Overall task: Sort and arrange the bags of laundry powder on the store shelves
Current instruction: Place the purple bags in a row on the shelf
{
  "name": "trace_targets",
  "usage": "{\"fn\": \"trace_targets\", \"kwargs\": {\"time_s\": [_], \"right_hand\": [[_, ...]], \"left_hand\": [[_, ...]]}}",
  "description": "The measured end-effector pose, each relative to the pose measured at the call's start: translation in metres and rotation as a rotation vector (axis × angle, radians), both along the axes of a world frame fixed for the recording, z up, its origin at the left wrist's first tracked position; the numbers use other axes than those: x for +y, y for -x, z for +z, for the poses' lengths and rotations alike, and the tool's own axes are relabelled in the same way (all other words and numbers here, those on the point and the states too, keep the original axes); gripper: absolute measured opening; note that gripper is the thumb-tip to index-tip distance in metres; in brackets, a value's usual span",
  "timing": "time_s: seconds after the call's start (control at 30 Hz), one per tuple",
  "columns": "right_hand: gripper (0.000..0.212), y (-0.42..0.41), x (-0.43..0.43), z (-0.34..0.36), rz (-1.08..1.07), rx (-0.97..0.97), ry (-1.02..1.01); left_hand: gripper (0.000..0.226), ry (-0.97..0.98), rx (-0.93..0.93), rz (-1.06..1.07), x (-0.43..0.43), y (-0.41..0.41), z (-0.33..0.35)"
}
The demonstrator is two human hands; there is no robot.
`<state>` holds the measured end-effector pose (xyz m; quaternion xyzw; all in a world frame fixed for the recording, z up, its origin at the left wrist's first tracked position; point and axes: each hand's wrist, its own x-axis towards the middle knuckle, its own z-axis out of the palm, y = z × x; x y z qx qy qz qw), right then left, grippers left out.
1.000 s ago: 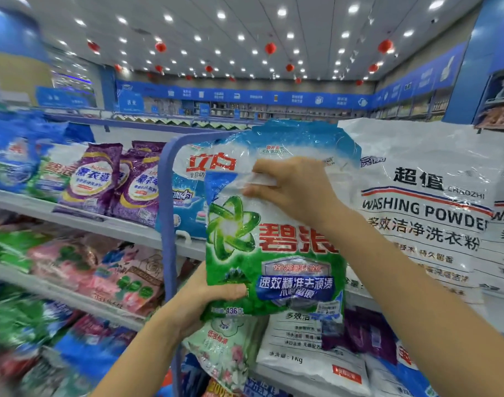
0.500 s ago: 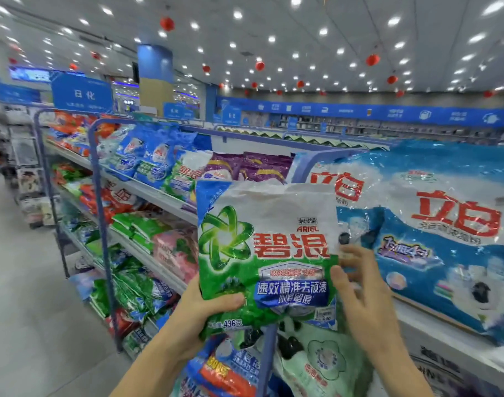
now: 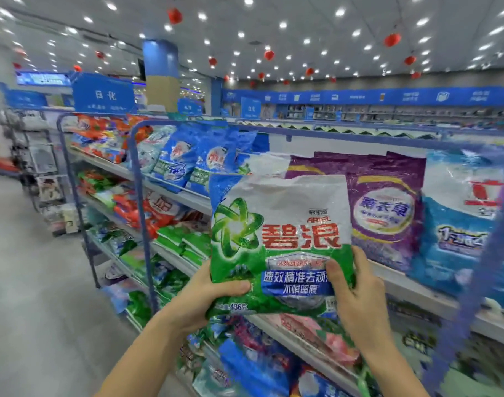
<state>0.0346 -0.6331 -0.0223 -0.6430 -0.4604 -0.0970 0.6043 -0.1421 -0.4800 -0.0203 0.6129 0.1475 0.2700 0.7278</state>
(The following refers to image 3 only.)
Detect person's right hand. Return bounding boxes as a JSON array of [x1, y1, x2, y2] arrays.
[[325, 245, 396, 354]]

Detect person's left hand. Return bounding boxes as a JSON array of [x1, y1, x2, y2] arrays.
[[163, 260, 253, 332]]

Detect orange blue small detergent packet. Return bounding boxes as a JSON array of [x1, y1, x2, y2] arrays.
[[90, 118, 147, 164]]

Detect orange OMO detergent bag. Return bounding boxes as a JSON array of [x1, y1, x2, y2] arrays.
[[70, 115, 104, 149]]

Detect row of green boxes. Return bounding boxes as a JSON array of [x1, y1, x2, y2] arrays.
[[235, 118, 464, 142]]

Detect large blue hanging sign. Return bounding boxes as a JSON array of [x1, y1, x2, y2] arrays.
[[177, 97, 205, 117]]

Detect small blue hanging sign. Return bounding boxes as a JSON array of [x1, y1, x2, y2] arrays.
[[2, 88, 48, 110], [239, 96, 263, 121]]

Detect blue aisle sign board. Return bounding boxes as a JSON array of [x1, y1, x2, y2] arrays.
[[72, 72, 138, 115]]

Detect blue beige column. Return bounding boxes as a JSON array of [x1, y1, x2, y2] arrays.
[[143, 39, 180, 113]]

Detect rows of small red lanterns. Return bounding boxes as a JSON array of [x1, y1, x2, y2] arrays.
[[12, 45, 504, 89]]

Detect rows of round ceiling lights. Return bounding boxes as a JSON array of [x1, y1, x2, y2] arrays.
[[0, 0, 504, 83]]

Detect blue wall sign band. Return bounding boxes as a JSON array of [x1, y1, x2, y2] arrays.
[[221, 85, 504, 108]]

